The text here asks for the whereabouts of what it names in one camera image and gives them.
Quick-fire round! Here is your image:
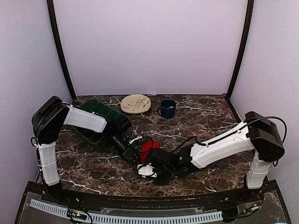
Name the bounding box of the black frame post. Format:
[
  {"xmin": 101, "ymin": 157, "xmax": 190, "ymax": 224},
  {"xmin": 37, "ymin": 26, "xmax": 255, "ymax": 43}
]
[
  {"xmin": 46, "ymin": 0, "xmax": 77, "ymax": 101},
  {"xmin": 226, "ymin": 0, "xmax": 255, "ymax": 99}
]

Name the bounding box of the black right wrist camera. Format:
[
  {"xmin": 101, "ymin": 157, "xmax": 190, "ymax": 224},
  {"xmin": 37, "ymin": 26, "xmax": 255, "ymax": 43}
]
[{"xmin": 137, "ymin": 147, "xmax": 170, "ymax": 178}]

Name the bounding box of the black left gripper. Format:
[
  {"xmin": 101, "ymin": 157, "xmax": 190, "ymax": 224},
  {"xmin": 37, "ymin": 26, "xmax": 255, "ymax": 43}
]
[{"xmin": 104, "ymin": 133, "xmax": 141, "ymax": 165}]

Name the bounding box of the dark blue mug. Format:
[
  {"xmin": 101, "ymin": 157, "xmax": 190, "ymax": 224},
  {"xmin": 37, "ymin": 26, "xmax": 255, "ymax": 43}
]
[{"xmin": 157, "ymin": 99, "xmax": 176, "ymax": 119}]

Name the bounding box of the red santa sock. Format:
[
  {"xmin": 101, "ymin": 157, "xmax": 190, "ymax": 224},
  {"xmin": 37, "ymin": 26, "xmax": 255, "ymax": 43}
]
[{"xmin": 140, "ymin": 140, "xmax": 160, "ymax": 164}]

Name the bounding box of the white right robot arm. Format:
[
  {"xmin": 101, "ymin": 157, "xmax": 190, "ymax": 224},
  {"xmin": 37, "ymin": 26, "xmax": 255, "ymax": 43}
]
[{"xmin": 145, "ymin": 111, "xmax": 286, "ymax": 203}]

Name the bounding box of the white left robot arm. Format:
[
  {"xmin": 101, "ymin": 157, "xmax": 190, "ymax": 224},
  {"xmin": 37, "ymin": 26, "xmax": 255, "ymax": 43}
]
[{"xmin": 31, "ymin": 96, "xmax": 141, "ymax": 203}]

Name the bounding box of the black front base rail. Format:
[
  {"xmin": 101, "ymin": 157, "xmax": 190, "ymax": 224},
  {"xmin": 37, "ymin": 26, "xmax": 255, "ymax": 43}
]
[{"xmin": 24, "ymin": 181, "xmax": 278, "ymax": 210}]

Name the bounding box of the black right frame post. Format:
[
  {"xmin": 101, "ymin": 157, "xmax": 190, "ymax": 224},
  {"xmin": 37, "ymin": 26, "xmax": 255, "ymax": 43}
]
[{"xmin": 226, "ymin": 0, "xmax": 255, "ymax": 99}]

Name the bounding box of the black left frame post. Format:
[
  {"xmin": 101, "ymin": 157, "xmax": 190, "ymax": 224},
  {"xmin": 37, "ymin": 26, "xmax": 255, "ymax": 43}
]
[{"xmin": 46, "ymin": 0, "xmax": 77, "ymax": 101}]

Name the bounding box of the beige floral ceramic plate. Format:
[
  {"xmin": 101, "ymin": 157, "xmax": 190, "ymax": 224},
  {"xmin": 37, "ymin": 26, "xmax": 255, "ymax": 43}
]
[{"xmin": 121, "ymin": 94, "xmax": 151, "ymax": 114}]

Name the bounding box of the green divided plastic tray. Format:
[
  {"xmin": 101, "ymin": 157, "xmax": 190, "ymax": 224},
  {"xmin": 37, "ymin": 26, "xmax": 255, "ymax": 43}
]
[{"xmin": 71, "ymin": 99, "xmax": 126, "ymax": 152}]

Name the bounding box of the white slotted cable duct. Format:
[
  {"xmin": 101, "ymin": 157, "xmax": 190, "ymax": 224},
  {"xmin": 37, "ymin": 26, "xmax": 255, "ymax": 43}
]
[{"xmin": 29, "ymin": 199, "xmax": 223, "ymax": 224}]

